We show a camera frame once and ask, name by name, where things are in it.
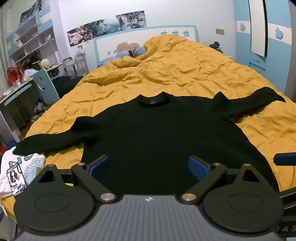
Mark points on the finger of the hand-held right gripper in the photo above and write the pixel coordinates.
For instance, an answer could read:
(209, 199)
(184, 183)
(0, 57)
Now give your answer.
(285, 159)

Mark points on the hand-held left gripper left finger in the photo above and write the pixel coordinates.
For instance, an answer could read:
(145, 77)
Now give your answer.
(100, 165)

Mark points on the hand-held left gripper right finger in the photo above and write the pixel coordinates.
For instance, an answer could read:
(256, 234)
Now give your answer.
(198, 166)

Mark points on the black sweater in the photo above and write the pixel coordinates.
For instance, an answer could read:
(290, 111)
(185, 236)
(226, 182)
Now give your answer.
(150, 139)

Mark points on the dark clothes pile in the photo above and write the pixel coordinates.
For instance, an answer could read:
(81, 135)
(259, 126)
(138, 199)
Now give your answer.
(66, 84)

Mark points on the dark clothes bundle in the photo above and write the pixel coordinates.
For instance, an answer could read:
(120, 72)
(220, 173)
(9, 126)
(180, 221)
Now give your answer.
(215, 46)

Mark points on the smartphone with picture case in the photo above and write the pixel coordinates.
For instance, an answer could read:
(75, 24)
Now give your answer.
(16, 179)

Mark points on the white printed t-shirt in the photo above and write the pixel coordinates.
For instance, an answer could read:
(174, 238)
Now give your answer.
(7, 183)

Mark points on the light blue chair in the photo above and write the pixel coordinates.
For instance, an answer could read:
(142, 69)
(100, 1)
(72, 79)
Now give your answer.
(46, 85)

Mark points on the yellow quilted blanket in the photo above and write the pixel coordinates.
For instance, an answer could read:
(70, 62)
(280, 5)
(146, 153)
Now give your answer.
(185, 69)

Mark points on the blue and white wardrobe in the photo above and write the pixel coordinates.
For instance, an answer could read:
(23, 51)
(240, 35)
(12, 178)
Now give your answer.
(279, 58)

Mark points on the cluttered desk with blue trim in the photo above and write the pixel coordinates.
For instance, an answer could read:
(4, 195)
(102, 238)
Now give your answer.
(16, 97)

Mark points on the white plastic bag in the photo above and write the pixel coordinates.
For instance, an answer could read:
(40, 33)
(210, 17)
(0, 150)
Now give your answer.
(30, 73)

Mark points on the cream round ball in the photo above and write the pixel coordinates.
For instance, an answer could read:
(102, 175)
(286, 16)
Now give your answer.
(45, 63)

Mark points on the blue grey pillow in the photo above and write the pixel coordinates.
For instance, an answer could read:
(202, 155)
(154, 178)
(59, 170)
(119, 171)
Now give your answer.
(140, 51)

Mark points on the red bag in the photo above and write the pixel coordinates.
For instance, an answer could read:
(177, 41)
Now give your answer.
(13, 74)

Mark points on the white and blue bed headboard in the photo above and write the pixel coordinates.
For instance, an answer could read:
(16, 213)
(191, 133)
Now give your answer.
(129, 37)

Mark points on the wardrobe mirror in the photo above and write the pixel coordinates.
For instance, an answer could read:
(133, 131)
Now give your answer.
(257, 27)

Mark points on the white and blue bookshelf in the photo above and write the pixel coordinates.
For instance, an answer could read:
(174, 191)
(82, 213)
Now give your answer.
(30, 39)

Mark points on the illustrated poster above bookshelf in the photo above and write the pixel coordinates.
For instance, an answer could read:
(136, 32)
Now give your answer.
(32, 11)

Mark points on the wall switch plate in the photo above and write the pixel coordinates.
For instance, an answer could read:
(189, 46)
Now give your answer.
(220, 31)

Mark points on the long illustrated wall poster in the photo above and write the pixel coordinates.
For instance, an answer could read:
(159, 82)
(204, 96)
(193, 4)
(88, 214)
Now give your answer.
(106, 25)

